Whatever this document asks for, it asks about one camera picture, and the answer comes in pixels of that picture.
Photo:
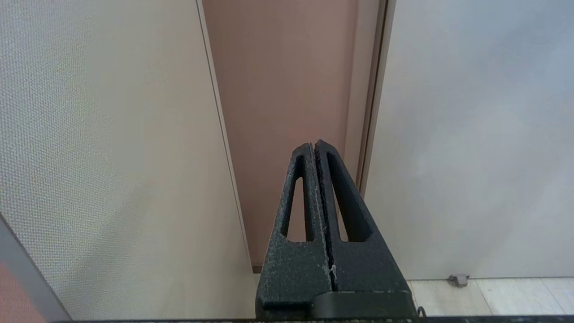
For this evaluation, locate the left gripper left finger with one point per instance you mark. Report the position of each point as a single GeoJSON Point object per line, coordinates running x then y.
{"type": "Point", "coordinates": [296, 269]}

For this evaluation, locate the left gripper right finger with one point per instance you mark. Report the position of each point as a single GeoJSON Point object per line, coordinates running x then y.
{"type": "Point", "coordinates": [367, 269]}

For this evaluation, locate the grey floor door stopper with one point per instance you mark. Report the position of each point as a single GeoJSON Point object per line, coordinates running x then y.
{"type": "Point", "coordinates": [458, 280]}

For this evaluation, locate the white room door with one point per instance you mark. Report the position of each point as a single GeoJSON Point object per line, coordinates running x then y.
{"type": "Point", "coordinates": [471, 134]}

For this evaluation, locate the beige cabinet panel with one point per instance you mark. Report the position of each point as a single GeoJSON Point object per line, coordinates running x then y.
{"type": "Point", "coordinates": [112, 157]}

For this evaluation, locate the grey panel edge strip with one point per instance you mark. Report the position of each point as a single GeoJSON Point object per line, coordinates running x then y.
{"type": "Point", "coordinates": [27, 278]}

